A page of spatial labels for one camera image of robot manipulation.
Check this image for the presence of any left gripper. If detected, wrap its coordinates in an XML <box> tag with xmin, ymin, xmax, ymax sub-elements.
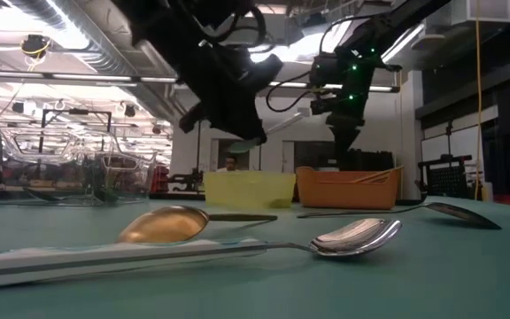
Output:
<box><xmin>178</xmin><ymin>43</ymin><xmax>269</xmax><ymax>144</ymax></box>

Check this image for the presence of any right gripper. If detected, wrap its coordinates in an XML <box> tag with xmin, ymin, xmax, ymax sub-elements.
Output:
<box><xmin>324</xmin><ymin>85</ymin><xmax>375</xmax><ymax>172</ymax></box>

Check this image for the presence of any gold spoon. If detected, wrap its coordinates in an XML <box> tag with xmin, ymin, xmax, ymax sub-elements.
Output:
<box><xmin>359</xmin><ymin>170</ymin><xmax>400</xmax><ymax>184</ymax></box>
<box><xmin>115</xmin><ymin>205</ymin><xmax>279</xmax><ymax>245</ymax></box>
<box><xmin>360</xmin><ymin>166</ymin><xmax>406</xmax><ymax>184</ymax></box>

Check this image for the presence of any black equipment case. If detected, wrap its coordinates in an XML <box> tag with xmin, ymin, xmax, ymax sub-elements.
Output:
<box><xmin>359</xmin><ymin>149</ymin><xmax>394</xmax><ymax>172</ymax></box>

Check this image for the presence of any person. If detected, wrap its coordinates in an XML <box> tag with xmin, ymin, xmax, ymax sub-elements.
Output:
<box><xmin>216</xmin><ymin>153</ymin><xmax>242</xmax><ymax>174</ymax></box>

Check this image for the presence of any orange plastic bin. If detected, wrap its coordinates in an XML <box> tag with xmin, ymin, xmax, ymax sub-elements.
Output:
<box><xmin>296</xmin><ymin>166</ymin><xmax>405</xmax><ymax>211</ymax></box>

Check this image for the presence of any yellow plastic bin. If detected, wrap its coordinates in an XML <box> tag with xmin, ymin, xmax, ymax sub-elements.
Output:
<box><xmin>204</xmin><ymin>171</ymin><xmax>298</xmax><ymax>209</ymax></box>

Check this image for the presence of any red tool cabinet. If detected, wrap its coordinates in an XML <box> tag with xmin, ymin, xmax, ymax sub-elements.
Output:
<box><xmin>155</xmin><ymin>164</ymin><xmax>171</xmax><ymax>194</ymax></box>

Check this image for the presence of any green table mat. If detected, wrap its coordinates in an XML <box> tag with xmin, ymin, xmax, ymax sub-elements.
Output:
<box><xmin>0</xmin><ymin>194</ymin><xmax>510</xmax><ymax>319</ymax></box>

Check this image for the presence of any long ceiling light strip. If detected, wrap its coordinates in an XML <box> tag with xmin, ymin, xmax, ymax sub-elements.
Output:
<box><xmin>0</xmin><ymin>69</ymin><xmax>400</xmax><ymax>93</ymax></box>

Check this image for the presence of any white ceiling unit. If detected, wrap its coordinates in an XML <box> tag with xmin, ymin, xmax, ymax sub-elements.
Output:
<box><xmin>452</xmin><ymin>0</ymin><xmax>510</xmax><ymax>26</ymax></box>

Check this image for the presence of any clear plastic bin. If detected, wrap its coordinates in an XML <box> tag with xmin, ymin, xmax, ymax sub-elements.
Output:
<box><xmin>0</xmin><ymin>126</ymin><xmax>158</xmax><ymax>207</ymax></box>

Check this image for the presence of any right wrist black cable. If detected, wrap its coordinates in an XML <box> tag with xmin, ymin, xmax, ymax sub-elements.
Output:
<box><xmin>265</xmin><ymin>70</ymin><xmax>327</xmax><ymax>114</ymax></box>

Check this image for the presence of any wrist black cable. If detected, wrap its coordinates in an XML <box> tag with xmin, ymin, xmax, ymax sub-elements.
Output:
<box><xmin>199</xmin><ymin>3</ymin><xmax>268</xmax><ymax>51</ymax></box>
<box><xmin>265</xmin><ymin>70</ymin><xmax>327</xmax><ymax>114</ymax></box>

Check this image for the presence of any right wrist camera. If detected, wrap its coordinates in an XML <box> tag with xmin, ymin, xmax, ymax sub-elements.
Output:
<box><xmin>310</xmin><ymin>96</ymin><xmax>340</xmax><ymax>117</ymax></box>

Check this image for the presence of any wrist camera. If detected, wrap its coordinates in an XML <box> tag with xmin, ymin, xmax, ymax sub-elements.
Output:
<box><xmin>249</xmin><ymin>52</ymin><xmax>284</xmax><ymax>94</ymax></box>
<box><xmin>310</xmin><ymin>96</ymin><xmax>340</xmax><ymax>117</ymax></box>

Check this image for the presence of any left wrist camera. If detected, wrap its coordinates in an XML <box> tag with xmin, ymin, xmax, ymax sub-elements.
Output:
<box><xmin>249</xmin><ymin>52</ymin><xmax>284</xmax><ymax>94</ymax></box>

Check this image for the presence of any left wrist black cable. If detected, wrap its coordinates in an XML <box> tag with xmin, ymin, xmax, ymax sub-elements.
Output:
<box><xmin>199</xmin><ymin>3</ymin><xmax>268</xmax><ymax>51</ymax></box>

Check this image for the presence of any black wire cart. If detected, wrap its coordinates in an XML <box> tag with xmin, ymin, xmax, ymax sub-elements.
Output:
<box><xmin>417</xmin><ymin>153</ymin><xmax>474</xmax><ymax>199</ymax></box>

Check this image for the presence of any yellow hanging cable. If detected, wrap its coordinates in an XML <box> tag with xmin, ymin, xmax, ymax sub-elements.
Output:
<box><xmin>473</xmin><ymin>0</ymin><xmax>483</xmax><ymax>201</ymax></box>

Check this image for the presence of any corrugated silver duct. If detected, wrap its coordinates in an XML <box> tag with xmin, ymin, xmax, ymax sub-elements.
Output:
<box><xmin>9</xmin><ymin>0</ymin><xmax>123</xmax><ymax>74</ymax></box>

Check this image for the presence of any yellow cord reel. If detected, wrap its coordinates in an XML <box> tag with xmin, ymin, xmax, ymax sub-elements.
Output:
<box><xmin>19</xmin><ymin>34</ymin><xmax>52</xmax><ymax>61</ymax></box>

